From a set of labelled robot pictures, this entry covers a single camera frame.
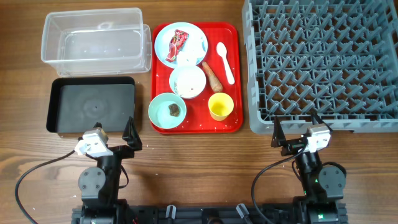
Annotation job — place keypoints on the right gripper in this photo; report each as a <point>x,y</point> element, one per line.
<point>278,135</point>

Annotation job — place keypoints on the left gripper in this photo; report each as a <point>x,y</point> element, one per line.
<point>131,139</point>

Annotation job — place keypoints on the mint green bowl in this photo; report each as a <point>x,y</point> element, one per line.
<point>159,111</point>

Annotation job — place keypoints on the brown food chunk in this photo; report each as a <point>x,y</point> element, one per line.
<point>174,110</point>

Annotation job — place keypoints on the yellow plastic cup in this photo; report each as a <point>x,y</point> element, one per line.
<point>220,106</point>

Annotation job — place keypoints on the light blue bowl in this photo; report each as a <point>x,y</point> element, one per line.
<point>188,81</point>

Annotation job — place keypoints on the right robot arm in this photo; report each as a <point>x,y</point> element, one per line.
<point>323,182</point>

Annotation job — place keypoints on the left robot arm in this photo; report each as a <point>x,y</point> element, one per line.
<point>100,185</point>

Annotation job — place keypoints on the black waste tray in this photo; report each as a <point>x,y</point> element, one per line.
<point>77,104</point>

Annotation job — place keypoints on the grey dishwasher rack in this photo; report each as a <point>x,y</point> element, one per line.
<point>337,59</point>

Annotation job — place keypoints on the red serving tray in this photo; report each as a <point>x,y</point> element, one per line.
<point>198,119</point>

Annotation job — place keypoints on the orange carrot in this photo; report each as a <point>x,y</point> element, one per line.
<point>215,84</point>

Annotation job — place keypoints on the clear plastic bin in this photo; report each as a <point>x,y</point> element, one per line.
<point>97,42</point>

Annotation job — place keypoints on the light blue plate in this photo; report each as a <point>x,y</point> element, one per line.
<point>163,38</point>

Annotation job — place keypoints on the white plastic spoon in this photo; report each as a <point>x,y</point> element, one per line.
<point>222,52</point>

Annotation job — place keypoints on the red snack wrapper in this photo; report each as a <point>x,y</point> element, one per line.
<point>176,43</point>

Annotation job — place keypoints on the crumpled white tissue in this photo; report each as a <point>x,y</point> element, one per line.
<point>192,51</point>

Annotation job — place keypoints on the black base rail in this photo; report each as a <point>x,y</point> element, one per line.
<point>276,213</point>

